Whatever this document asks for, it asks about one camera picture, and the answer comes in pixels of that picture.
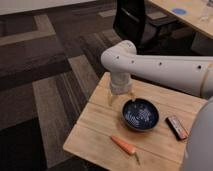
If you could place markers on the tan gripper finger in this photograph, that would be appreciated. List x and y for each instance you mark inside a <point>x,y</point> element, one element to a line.
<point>110,98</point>
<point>131,94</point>

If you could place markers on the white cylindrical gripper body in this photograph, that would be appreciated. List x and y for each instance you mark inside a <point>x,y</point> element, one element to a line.
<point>120,83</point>

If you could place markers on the black and orange eraser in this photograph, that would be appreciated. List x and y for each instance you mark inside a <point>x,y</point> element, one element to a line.
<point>177,128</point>

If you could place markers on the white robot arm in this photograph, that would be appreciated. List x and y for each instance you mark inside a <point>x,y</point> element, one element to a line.
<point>189,74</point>

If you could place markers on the dark blue ceramic bowl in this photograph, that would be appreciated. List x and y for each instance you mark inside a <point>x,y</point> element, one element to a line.
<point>140,115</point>

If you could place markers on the orange carrot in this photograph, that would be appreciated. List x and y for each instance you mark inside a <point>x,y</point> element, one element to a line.
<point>128,148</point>

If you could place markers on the black office chair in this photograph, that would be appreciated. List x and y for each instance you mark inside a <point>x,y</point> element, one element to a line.
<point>134,22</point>

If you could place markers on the blue round disc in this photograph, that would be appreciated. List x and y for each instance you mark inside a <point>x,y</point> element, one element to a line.
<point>179,11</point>

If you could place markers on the background wooden table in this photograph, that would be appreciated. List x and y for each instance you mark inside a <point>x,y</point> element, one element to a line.
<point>192,16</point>

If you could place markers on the clear glass on background table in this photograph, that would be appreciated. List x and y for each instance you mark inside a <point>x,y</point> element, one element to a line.
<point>207,12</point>

